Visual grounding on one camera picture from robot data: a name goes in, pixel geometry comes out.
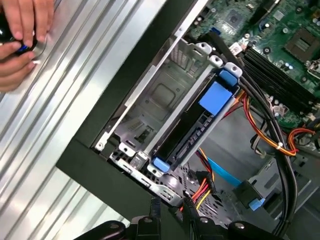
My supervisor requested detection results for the orange yellow power wire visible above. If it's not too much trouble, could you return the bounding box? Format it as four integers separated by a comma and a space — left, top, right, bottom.
183, 147, 216, 211

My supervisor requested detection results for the person's left hand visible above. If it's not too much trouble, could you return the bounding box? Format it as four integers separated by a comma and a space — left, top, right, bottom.
0, 41, 37, 92

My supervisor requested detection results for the hard disk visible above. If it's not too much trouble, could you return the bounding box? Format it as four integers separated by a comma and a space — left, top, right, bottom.
147, 69, 241, 176

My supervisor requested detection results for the grey metal disk bay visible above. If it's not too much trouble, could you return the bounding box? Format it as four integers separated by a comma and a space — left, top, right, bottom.
94, 34, 244, 206

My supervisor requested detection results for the blue wire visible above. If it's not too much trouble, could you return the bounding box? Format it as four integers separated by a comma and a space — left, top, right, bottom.
206, 156, 266, 211

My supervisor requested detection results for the orange wire bundle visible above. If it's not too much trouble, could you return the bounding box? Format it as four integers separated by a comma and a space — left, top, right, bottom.
234, 89, 319, 158

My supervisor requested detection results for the green motherboard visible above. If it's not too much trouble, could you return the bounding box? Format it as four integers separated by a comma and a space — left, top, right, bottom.
186, 0, 320, 151

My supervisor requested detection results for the person's right hand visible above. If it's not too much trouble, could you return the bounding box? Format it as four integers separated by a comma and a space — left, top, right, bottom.
0, 0, 55, 46

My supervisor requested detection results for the black cable bundle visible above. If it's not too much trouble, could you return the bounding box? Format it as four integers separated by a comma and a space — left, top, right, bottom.
203, 32, 301, 240

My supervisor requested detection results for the black PC case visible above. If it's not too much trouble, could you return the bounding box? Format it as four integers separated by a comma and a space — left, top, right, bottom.
55, 0, 320, 240

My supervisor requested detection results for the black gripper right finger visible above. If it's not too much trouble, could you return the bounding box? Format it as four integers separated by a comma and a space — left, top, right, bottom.
183, 197, 281, 240

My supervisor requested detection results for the round black tool blue ring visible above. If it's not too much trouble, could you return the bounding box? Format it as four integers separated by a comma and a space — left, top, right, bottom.
0, 13, 48, 61

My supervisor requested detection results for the black RAM slot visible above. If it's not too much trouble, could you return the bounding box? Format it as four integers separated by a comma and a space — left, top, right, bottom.
244, 47, 320, 97
241, 56, 316, 114

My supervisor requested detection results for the CPU socket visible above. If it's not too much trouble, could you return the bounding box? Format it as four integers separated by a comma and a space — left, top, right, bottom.
284, 26, 320, 64

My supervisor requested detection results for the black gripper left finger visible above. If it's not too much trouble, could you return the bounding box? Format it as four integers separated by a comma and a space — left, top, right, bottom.
72, 197, 161, 240

